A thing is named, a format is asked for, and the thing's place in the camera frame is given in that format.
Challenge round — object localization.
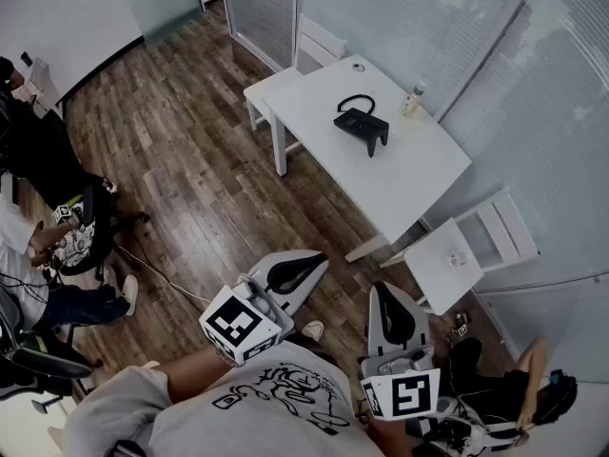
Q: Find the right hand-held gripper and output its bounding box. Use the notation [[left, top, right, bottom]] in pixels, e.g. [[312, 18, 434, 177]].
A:
[[357, 280, 453, 422]]

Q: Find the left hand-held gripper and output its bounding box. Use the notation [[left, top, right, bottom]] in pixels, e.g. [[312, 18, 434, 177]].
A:
[[198, 249, 331, 367]]

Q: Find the person's left forearm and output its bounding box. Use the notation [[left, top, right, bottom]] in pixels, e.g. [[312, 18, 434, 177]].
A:
[[165, 348, 232, 405]]

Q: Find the person's right forearm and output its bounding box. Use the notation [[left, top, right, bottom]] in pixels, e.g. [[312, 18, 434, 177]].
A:
[[368, 415, 413, 457]]

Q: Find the white chair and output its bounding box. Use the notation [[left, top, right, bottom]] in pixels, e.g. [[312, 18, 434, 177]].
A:
[[243, 13, 349, 131], [379, 187, 541, 317]]

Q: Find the white table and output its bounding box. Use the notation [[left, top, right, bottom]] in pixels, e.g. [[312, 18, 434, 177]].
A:
[[261, 53, 473, 264]]

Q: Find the grey printed t-shirt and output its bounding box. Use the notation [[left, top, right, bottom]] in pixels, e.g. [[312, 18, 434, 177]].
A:
[[61, 339, 384, 457]]

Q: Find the clear bottle with white cap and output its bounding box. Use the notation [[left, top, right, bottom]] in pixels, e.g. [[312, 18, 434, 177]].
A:
[[400, 80, 427, 119]]

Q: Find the black mesh office chair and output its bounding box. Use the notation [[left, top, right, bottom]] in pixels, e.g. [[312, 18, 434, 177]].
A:
[[0, 287, 95, 402]]

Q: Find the frosted glass door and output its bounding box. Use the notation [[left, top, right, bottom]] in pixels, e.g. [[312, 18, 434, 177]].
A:
[[115, 0, 204, 48]]

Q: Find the white radiator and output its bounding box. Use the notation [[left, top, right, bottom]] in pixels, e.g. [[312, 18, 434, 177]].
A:
[[22, 56, 64, 109]]

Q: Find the beaded bracelet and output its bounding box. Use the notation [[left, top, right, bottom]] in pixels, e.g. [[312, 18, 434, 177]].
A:
[[214, 348, 241, 369]]

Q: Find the white floor cable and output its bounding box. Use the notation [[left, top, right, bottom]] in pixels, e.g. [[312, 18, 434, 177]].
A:
[[112, 242, 213, 305]]

